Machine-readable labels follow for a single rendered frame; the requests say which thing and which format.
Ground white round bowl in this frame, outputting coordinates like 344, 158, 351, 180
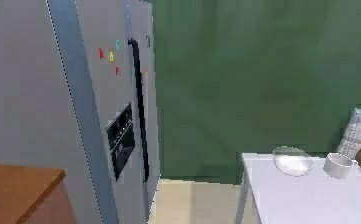
322, 152, 356, 180

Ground grey checked cushion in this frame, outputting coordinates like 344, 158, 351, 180
336, 107, 361, 161

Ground black fridge handle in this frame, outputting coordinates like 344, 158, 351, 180
127, 37, 151, 183

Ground clear glass bowl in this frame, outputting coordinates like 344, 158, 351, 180
272, 145, 316, 178

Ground grey fridge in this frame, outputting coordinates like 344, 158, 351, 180
0, 0, 161, 224

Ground white table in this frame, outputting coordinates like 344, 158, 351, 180
234, 152, 361, 224

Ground brown wooden cabinet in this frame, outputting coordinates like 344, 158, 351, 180
0, 163, 78, 224

